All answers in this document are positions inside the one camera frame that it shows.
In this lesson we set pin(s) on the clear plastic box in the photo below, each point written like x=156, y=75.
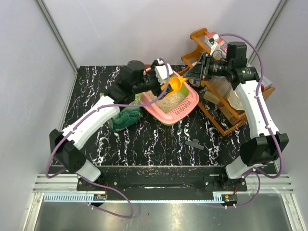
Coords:
x=220, y=84

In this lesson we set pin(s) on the pink green litter box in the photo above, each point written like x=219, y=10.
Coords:
x=173, y=108

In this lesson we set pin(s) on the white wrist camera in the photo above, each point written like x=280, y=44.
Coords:
x=212, y=43
x=161, y=70

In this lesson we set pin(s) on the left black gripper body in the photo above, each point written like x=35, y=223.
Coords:
x=149, y=82

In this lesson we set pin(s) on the red white box lower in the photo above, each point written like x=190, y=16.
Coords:
x=265, y=84

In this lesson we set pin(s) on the red white box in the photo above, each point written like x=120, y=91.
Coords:
x=222, y=44
x=265, y=84

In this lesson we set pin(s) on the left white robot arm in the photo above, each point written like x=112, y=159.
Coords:
x=132, y=79

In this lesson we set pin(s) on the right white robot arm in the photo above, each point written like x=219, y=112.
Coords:
x=266, y=142

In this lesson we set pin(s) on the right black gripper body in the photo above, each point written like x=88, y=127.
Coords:
x=212, y=67

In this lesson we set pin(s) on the tan sponge block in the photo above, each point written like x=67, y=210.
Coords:
x=211, y=97

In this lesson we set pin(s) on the beige paper bag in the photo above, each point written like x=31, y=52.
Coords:
x=234, y=101

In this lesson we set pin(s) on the yellow plastic litter scoop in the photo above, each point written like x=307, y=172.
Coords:
x=175, y=84

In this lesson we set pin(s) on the red white box upper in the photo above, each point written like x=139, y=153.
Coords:
x=222, y=44

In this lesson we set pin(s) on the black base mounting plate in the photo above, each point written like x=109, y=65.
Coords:
x=205, y=178

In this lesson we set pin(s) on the black bag clip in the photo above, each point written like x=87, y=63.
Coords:
x=195, y=144

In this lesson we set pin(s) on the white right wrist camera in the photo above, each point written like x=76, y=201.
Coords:
x=212, y=43

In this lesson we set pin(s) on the green cat litter bag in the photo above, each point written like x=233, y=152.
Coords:
x=127, y=116

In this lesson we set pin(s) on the brown rectangular block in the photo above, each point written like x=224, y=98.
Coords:
x=147, y=66

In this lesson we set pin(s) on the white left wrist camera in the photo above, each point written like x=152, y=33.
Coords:
x=161, y=70

